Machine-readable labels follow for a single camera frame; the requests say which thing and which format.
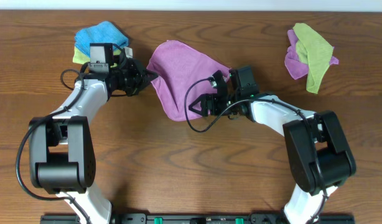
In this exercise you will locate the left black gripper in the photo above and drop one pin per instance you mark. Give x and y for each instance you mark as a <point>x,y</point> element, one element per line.
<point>138,78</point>

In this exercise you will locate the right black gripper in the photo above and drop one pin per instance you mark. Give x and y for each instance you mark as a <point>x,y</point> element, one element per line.
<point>205,102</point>

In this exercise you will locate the purple microfibre cloth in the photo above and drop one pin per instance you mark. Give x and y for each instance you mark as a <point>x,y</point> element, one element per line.
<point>178,66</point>

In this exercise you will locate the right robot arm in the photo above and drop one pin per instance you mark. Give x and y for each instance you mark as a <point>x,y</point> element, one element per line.
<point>320,158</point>

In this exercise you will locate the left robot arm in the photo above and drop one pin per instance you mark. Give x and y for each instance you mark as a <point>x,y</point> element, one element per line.
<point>61,154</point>

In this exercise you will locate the blue folded cloth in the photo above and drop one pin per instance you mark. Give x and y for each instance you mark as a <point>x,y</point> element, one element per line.
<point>104,32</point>

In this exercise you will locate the green folded cloth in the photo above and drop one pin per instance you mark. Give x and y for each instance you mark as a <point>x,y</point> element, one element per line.
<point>79,57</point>

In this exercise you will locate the green crumpled cloth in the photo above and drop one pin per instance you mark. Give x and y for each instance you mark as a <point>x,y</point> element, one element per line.
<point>315,52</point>

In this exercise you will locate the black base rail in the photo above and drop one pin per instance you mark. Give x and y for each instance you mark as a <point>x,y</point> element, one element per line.
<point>141,218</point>

